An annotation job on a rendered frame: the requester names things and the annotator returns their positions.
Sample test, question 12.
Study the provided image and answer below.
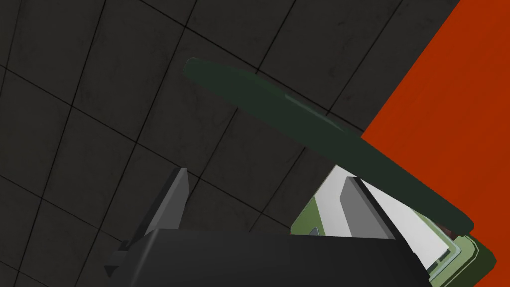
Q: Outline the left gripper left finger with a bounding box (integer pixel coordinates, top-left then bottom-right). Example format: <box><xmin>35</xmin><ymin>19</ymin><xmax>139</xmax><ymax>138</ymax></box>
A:
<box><xmin>127</xmin><ymin>167</ymin><xmax>190</xmax><ymax>245</ymax></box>

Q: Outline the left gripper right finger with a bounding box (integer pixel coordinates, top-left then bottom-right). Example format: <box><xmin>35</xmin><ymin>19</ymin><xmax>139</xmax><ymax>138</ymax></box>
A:
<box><xmin>338</xmin><ymin>175</ymin><xmax>401</xmax><ymax>241</ymax></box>

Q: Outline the orange door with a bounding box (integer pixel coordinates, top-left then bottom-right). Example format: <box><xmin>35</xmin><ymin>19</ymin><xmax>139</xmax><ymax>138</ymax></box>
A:
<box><xmin>360</xmin><ymin>0</ymin><xmax>510</xmax><ymax>287</ymax></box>

